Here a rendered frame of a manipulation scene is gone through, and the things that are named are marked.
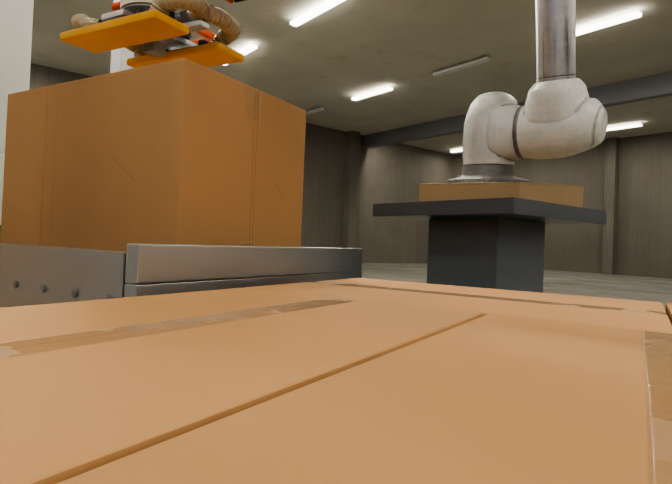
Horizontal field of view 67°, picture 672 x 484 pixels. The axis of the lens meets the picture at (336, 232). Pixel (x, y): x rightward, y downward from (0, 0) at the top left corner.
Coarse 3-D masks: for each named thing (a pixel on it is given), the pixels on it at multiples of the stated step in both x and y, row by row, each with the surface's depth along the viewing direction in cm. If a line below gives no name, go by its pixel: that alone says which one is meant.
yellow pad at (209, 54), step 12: (192, 48) 127; (204, 48) 125; (216, 48) 123; (228, 48) 126; (132, 60) 138; (144, 60) 136; (156, 60) 134; (168, 60) 134; (192, 60) 132; (204, 60) 132; (216, 60) 131; (228, 60) 131; (240, 60) 130
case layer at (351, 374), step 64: (0, 320) 45; (64, 320) 46; (128, 320) 47; (192, 320) 49; (256, 320) 50; (320, 320) 52; (384, 320) 54; (448, 320) 55; (512, 320) 57; (576, 320) 60; (640, 320) 62; (0, 384) 26; (64, 384) 27; (128, 384) 27; (192, 384) 28; (256, 384) 28; (320, 384) 29; (384, 384) 29; (448, 384) 30; (512, 384) 30; (576, 384) 31; (640, 384) 32; (0, 448) 19; (64, 448) 19; (128, 448) 20; (192, 448) 19; (256, 448) 20; (320, 448) 20; (384, 448) 20; (448, 448) 20; (512, 448) 21; (576, 448) 21; (640, 448) 21
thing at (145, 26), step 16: (128, 16) 110; (144, 16) 108; (160, 16) 108; (64, 32) 122; (80, 32) 119; (96, 32) 117; (112, 32) 116; (128, 32) 116; (144, 32) 115; (160, 32) 114; (176, 32) 114; (96, 48) 128; (112, 48) 127
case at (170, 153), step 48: (48, 96) 113; (96, 96) 104; (144, 96) 97; (192, 96) 94; (240, 96) 105; (48, 144) 112; (96, 144) 104; (144, 144) 96; (192, 144) 94; (240, 144) 105; (288, 144) 120; (48, 192) 112; (96, 192) 103; (144, 192) 96; (192, 192) 94; (240, 192) 106; (288, 192) 120; (0, 240) 121; (48, 240) 111; (96, 240) 103; (144, 240) 95; (192, 240) 94; (240, 240) 106; (288, 240) 121
